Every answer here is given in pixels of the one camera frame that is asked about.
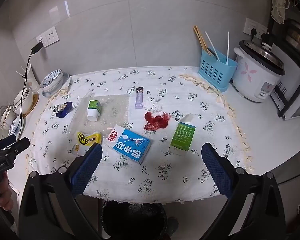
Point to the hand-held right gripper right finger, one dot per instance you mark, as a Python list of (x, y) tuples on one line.
[(216, 168)]

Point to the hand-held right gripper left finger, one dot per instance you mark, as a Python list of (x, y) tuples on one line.
[(87, 168)]

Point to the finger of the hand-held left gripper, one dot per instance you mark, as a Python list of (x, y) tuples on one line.
[(3, 142), (18, 145)]

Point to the yellow snack packet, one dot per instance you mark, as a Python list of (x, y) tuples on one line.
[(86, 140)]

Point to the large white green-label bottle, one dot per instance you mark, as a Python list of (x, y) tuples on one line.
[(183, 135)]

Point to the blue white milk carton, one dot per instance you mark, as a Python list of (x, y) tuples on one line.
[(130, 148)]

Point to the dark blue snack packet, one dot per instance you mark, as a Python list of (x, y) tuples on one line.
[(63, 110)]

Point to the small white green-label bottle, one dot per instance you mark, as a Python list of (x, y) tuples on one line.
[(95, 106)]

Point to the clear bubble wrap sheet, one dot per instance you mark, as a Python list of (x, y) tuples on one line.
[(115, 110)]

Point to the black trash bin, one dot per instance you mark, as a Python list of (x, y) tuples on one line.
[(135, 220)]

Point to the purple stick sachet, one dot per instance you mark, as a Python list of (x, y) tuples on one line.
[(139, 100)]

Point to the white tissue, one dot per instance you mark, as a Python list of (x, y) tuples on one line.
[(152, 106)]

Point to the person's left hand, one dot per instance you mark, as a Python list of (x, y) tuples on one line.
[(5, 195)]

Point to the blue patterned plate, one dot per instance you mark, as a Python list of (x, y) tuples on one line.
[(16, 127)]

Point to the white ceramic pot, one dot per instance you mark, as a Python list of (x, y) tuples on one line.
[(22, 101)]

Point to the white floral tablecloth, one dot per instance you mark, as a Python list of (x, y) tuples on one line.
[(145, 180)]

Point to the blue white patterned bowl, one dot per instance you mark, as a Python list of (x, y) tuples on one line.
[(52, 80)]

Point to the blue perforated utensil holder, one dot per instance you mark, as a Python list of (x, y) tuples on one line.
[(215, 73)]

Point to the white rice cooker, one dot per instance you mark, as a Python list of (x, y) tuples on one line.
[(252, 80)]

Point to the black charger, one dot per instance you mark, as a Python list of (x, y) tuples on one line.
[(37, 48)]

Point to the white microwave oven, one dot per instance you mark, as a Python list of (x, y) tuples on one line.
[(293, 97)]

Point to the white plastic stick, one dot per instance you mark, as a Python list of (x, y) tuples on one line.
[(228, 47), (212, 45)]

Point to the wooden chopstick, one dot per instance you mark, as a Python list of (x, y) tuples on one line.
[(204, 40), (201, 41)]

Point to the black plug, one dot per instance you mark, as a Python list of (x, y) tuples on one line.
[(253, 33)]

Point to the hanging beige cloth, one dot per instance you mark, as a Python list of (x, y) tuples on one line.
[(278, 3)]

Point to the white wall socket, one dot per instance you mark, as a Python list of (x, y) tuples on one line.
[(258, 27), (50, 38)]

